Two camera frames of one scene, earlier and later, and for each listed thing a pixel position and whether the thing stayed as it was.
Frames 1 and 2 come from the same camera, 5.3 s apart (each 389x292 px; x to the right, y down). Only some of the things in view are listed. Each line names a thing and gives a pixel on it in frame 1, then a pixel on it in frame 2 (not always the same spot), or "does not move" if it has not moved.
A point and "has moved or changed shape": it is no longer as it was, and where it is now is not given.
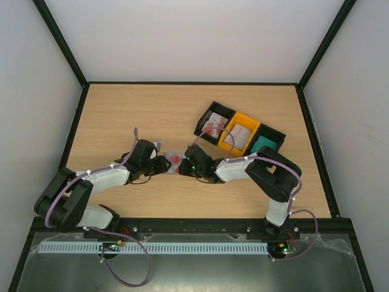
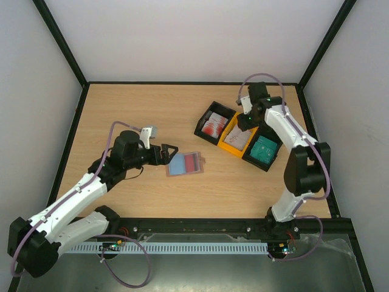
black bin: x=266 y=132 does not move
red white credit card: x=175 y=160 has moved or changed shape
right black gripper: x=185 y=166 to x=245 y=122
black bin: x=220 y=110 does not move
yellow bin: x=245 y=122 does not move
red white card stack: x=214 y=120 does not move
